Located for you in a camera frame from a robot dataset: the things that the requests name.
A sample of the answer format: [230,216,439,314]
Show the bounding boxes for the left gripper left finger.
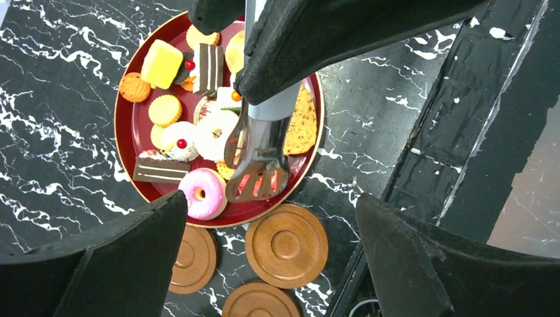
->
[1,190,187,316]

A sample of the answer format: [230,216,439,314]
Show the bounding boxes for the chocolate layered cake slice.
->
[133,150,191,184]

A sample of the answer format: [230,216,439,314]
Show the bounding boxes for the dark red round tray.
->
[114,11,325,229]

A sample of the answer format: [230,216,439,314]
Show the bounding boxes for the red sprinkled donut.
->
[238,172,277,195]

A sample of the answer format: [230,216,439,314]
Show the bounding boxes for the small decorated white cake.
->
[216,87,242,114]

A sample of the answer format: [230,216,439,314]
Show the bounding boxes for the large flat brown cookie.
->
[283,84,317,155]

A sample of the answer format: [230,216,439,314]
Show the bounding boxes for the wooden coaster upper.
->
[168,225,219,294]

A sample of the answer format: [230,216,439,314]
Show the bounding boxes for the wooden coaster lower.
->
[222,282,302,317]

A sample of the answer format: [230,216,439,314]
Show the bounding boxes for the wooden coaster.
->
[222,282,302,317]
[245,203,329,289]
[168,225,219,294]

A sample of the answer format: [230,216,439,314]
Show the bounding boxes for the pink frosted donut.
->
[178,168,228,221]

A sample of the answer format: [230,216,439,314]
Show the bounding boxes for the metal serving tongs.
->
[224,0,302,204]

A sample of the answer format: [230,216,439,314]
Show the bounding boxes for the white cream puff with cherry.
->
[160,122,199,162]

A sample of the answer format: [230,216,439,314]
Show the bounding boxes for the white frosted donut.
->
[193,110,238,161]

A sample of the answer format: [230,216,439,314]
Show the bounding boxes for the chocolate chip cookie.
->
[118,72,151,102]

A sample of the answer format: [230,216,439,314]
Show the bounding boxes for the yellow cake slice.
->
[141,40,183,89]

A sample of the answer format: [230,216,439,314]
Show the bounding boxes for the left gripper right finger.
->
[356,194,559,316]

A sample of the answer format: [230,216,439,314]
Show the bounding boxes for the wooden coaster middle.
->
[245,203,329,289]

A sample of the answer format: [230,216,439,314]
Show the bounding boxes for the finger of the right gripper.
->
[188,0,245,35]
[234,0,485,105]

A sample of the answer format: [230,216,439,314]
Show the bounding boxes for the round yellow biscuit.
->
[148,94,182,127]

